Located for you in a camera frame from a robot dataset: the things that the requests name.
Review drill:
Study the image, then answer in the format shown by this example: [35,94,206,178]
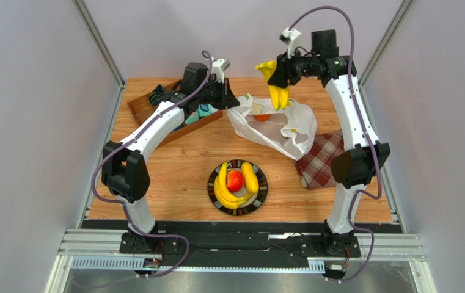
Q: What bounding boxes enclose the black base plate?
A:
[119,221,361,269]

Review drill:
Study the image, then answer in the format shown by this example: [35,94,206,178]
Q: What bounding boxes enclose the teal white socks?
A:
[184,104,218,125]

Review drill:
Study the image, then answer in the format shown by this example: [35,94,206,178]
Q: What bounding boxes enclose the yellow banana bunch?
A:
[214,162,253,210]
[255,60,290,111]

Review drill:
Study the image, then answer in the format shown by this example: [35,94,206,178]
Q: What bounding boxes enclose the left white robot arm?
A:
[101,59,240,242]

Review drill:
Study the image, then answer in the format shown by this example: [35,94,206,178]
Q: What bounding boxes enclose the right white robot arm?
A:
[256,28,390,256]

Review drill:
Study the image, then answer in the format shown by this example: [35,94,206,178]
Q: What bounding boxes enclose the white plastic bag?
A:
[227,93,317,161]

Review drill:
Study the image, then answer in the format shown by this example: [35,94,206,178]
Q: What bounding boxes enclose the red fake apple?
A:
[226,170,244,192]

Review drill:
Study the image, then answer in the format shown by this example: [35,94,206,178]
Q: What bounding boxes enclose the wooden divided tray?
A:
[127,92,223,147]

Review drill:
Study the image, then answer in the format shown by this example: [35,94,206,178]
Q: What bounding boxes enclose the round patterned ceramic plate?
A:
[207,159,268,216]

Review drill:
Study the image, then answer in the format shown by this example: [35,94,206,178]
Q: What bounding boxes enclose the aluminium frame rail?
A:
[45,220,436,292]

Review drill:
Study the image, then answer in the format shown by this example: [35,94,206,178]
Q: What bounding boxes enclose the orange fake pumpkin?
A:
[254,114,271,122]

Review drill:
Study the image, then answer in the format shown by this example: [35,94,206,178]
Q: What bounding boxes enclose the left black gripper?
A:
[196,78,240,111]

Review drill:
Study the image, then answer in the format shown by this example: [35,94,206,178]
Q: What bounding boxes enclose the purple cable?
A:
[289,5,383,284]
[90,49,213,281]

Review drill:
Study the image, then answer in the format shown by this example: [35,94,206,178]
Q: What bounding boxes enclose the red plaid cloth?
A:
[295,130,344,190]

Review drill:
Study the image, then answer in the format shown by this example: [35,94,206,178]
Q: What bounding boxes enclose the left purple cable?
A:
[90,49,213,281]

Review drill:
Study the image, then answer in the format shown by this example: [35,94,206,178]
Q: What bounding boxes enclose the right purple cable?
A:
[289,5,383,284]

